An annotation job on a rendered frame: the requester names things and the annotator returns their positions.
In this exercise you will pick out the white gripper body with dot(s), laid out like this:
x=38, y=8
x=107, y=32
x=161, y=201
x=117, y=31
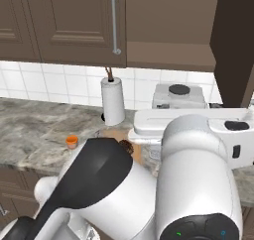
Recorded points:
x=149, y=121

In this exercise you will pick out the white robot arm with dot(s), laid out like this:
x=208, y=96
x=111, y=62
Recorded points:
x=195, y=184

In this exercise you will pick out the dark brown bread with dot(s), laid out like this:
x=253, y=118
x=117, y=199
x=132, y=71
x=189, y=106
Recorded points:
x=128, y=146

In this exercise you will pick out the open brown cabinet box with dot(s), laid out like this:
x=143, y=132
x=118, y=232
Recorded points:
x=168, y=25

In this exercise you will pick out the open brown cabinet door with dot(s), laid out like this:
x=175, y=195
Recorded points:
x=236, y=52

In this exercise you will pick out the brown base cabinet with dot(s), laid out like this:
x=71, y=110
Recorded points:
x=16, y=184

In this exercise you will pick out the plain brown cabinet door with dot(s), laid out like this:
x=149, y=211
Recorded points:
x=15, y=19

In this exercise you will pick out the white appliance with black lid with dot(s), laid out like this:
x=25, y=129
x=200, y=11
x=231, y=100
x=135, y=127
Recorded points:
x=178, y=96

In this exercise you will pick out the white paper towel roll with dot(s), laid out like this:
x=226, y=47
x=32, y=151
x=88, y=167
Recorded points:
x=112, y=101

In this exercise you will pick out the brown paper towel holder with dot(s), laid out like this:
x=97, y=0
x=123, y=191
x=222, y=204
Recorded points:
x=109, y=72

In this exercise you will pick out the orange capped jar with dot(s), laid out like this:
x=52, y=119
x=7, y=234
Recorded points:
x=71, y=141

